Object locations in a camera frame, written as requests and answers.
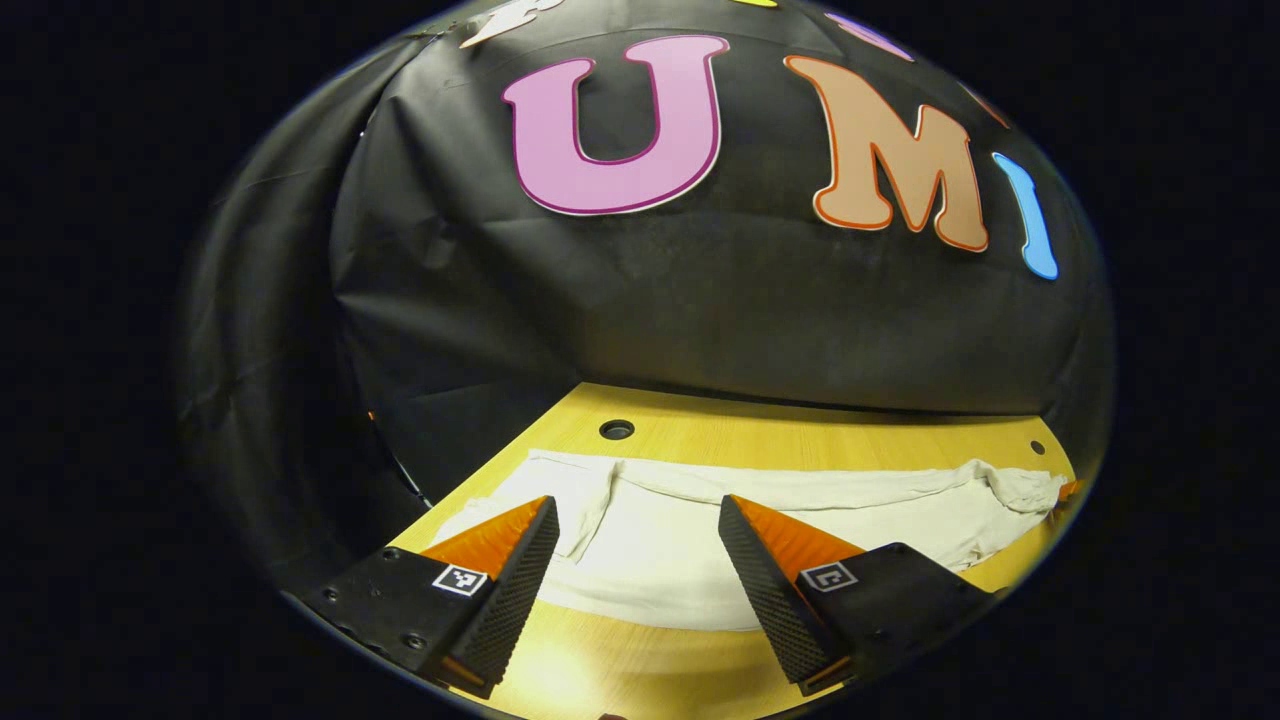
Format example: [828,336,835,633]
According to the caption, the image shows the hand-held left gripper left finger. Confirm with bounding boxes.
[290,494,561,700]

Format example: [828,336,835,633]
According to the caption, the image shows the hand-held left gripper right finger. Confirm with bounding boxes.
[717,493,999,699]

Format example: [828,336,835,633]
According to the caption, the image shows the cream white jeans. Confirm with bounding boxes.
[430,449,1069,633]

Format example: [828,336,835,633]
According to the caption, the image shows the black backdrop cloth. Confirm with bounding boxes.
[175,0,1116,591]

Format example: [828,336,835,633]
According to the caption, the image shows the thin black cable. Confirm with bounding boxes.
[362,408,434,508]

